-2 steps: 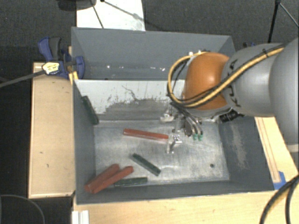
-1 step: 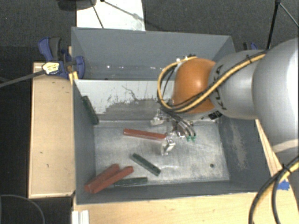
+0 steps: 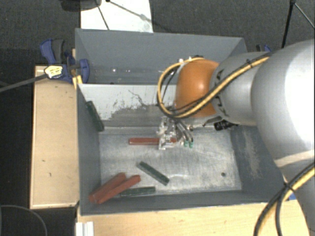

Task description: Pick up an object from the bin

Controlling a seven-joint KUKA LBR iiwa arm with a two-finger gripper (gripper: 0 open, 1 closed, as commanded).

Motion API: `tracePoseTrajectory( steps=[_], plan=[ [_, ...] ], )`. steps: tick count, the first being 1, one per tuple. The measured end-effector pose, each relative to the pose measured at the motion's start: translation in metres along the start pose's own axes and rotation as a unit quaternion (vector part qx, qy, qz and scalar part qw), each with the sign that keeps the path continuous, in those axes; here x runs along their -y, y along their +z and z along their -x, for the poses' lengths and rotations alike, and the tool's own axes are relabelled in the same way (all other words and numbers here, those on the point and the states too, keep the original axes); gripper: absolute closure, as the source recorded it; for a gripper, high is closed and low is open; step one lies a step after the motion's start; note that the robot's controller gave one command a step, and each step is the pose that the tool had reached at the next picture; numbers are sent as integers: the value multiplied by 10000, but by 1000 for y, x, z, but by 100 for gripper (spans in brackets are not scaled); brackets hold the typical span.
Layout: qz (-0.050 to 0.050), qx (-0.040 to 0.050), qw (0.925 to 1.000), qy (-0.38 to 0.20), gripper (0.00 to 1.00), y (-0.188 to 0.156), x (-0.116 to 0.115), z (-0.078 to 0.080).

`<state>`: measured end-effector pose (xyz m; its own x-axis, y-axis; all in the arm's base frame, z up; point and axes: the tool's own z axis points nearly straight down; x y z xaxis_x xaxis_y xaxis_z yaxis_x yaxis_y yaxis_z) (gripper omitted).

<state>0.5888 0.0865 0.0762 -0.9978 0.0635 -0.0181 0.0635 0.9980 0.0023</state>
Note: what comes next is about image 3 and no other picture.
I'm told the red-brown block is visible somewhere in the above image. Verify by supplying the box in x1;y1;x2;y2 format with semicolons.
96;175;142;205
88;172;127;204
128;137;177;146

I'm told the dark green flat block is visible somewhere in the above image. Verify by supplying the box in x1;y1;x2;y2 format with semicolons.
136;161;170;186
120;186;157;197
85;100;105;132

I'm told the grey metal bin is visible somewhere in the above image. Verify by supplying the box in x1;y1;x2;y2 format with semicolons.
74;28;287;215

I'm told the pale wood flat board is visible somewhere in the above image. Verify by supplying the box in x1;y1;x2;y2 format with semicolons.
29;65;81;210

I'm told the black cylinder on white bracket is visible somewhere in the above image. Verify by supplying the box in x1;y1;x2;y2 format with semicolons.
202;117;238;132

